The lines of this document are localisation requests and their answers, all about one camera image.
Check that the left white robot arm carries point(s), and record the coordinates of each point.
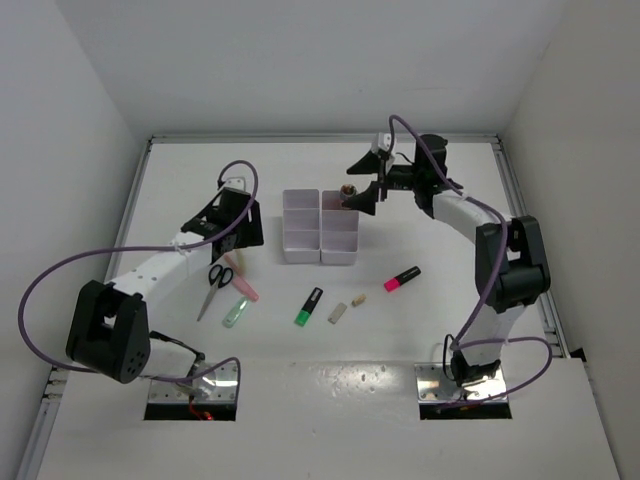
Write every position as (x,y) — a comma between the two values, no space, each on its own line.
(110,331)

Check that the right white organizer box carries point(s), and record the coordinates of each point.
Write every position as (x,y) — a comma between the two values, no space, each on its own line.
(339,231)

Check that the small tan eraser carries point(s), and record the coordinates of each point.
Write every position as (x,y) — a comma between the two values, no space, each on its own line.
(358,300)

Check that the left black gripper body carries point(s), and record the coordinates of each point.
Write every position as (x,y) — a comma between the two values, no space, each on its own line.
(249,234)

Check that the pink black highlighter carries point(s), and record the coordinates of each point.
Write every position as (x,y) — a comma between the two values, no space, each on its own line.
(402,278)

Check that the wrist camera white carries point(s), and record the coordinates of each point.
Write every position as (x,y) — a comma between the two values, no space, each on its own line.
(383,145)
(236,182)

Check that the green black highlighter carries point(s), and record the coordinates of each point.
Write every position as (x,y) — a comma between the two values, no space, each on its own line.
(309,306)

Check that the black handled scissors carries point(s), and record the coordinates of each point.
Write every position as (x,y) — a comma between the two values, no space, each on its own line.
(219,276)

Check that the yellow pastel pen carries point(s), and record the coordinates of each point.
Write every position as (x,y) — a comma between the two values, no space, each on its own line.
(241,262)

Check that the white organizer box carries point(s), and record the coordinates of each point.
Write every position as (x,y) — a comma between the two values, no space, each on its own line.
(339,231)
(301,226)

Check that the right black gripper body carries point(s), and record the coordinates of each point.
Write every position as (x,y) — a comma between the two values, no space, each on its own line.
(400,178)

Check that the pink pastel pen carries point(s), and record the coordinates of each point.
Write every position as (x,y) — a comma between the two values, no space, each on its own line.
(232,263)

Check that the clear tube of colored pens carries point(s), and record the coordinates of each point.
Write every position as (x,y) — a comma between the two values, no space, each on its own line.
(346,192)

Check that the green correction tape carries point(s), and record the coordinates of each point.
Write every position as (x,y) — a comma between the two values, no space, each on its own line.
(236,312)

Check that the left white organizer box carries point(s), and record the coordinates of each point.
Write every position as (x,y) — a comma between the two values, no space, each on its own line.
(301,226)

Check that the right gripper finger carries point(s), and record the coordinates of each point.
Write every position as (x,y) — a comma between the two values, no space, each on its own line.
(365,202)
(369,164)

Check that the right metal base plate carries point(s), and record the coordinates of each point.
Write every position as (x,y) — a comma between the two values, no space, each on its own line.
(435,388)

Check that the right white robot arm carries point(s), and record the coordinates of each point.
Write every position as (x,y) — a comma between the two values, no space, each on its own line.
(510,264)

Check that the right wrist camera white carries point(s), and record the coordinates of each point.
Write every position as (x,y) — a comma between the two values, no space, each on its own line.
(383,145)

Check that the pink correction tape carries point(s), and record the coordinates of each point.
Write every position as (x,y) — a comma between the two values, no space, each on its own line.
(245,288)

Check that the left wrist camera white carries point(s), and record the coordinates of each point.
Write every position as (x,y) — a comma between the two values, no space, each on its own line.
(236,182)

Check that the metal base plate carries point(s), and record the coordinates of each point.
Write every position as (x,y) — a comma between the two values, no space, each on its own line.
(435,388)
(210,387)

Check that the grey eraser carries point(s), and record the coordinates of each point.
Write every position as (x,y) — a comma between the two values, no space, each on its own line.
(337,313)

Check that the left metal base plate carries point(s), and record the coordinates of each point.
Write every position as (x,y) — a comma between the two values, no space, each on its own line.
(210,387)

